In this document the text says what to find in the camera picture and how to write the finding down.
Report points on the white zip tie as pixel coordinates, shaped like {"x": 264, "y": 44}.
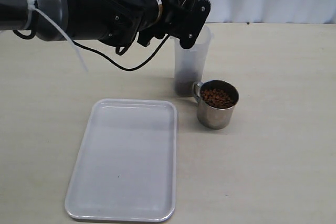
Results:
{"x": 31, "y": 7}

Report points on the steel mug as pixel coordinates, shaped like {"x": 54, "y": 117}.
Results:
{"x": 216, "y": 100}

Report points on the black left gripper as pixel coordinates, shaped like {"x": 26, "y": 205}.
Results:
{"x": 184, "y": 23}

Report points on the white rectangular tray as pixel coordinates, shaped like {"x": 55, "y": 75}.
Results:
{"x": 125, "y": 169}

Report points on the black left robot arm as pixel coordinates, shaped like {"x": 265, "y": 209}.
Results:
{"x": 116, "y": 23}

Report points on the translucent plastic tall container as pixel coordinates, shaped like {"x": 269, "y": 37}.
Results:
{"x": 189, "y": 63}

